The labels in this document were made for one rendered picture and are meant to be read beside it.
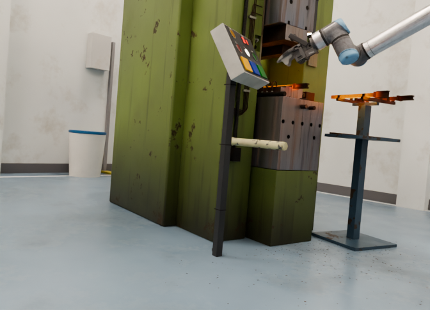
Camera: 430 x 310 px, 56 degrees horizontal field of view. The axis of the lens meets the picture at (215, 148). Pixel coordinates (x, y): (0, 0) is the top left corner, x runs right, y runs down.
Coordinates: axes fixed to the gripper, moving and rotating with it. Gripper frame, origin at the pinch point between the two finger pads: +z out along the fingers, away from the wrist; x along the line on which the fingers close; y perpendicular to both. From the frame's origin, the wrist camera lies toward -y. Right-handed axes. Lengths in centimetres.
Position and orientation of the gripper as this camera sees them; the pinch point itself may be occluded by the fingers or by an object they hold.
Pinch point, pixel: (278, 59)
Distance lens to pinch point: 219.1
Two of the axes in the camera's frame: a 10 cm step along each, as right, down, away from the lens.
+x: 4.7, 0.1, 8.8
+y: 3.7, 9.1, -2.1
